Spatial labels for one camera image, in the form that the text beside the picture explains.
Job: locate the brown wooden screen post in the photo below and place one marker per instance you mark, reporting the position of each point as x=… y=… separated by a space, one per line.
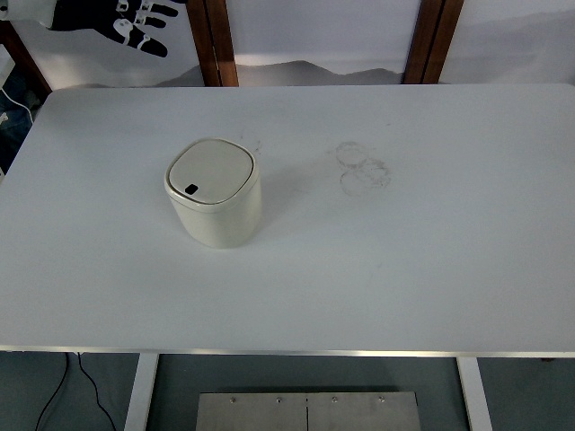
x=421 y=40
x=444 y=40
x=200 y=40
x=22 y=54
x=226 y=40

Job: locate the grey metal plate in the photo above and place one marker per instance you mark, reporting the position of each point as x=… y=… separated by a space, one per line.
x=269 y=415

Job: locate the cream plastic trash bin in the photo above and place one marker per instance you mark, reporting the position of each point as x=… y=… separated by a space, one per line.
x=220 y=220

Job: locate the mountain print screen panel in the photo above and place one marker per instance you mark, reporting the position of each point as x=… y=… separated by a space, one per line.
x=90 y=67
x=516 y=36
x=323 y=36

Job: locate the white table leg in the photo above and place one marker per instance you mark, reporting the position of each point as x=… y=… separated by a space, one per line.
x=140 y=395
x=474 y=395

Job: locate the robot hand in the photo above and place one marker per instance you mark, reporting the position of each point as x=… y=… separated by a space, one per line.
x=85 y=15

